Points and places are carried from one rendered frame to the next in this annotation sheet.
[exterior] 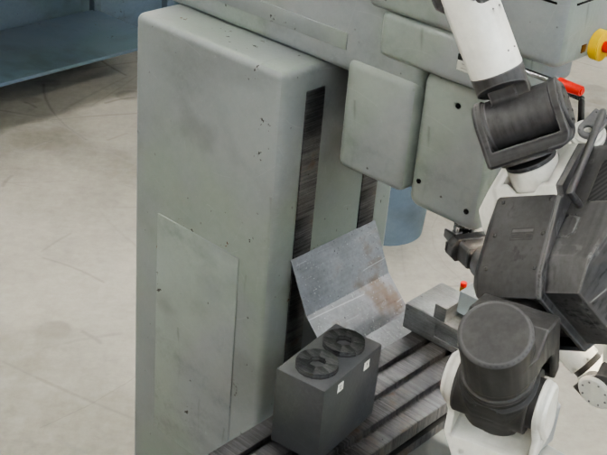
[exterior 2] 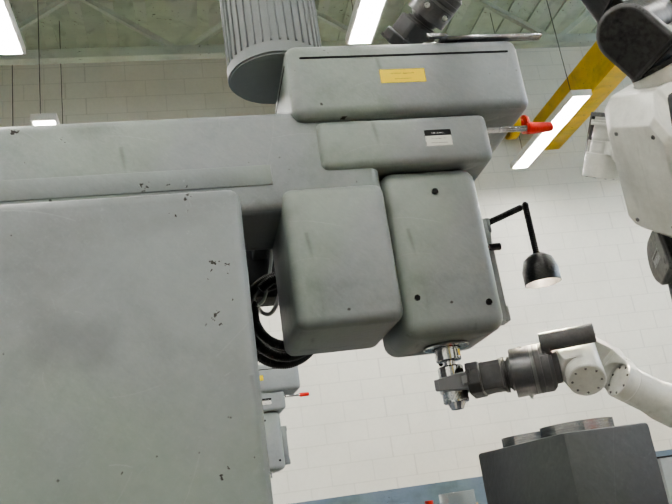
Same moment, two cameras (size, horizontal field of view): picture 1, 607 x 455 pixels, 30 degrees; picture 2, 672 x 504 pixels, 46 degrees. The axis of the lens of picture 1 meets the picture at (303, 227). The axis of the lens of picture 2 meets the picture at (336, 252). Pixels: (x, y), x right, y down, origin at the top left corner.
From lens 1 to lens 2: 2.24 m
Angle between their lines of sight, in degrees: 69
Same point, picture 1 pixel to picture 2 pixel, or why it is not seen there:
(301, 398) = (621, 464)
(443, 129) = (427, 223)
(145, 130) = not seen: outside the picture
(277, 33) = not seen: hidden behind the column
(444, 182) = (450, 282)
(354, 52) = (285, 183)
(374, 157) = (355, 289)
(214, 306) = not seen: outside the picture
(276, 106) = (235, 233)
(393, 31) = (337, 136)
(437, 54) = (400, 140)
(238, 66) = (153, 205)
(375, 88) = (331, 206)
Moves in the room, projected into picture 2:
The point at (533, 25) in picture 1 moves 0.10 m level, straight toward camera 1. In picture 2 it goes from (494, 75) to (535, 49)
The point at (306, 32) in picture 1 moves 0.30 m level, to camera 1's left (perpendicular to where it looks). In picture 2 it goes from (206, 183) to (50, 139)
